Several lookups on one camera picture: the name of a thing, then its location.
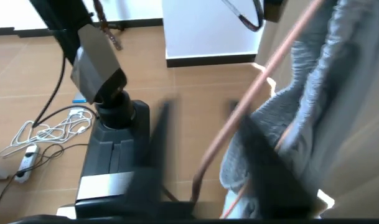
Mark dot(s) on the white power strip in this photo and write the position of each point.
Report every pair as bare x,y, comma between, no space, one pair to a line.
26,163

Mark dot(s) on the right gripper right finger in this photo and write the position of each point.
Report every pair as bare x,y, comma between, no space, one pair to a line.
279,193

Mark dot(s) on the small blue object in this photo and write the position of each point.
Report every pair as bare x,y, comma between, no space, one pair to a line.
79,100

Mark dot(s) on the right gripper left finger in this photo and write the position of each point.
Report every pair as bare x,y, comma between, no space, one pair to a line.
158,193

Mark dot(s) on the pink clothes hanger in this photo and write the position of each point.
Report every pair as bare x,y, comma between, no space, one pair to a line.
254,90

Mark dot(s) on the pale grey shorts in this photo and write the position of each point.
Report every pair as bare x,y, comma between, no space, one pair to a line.
316,77

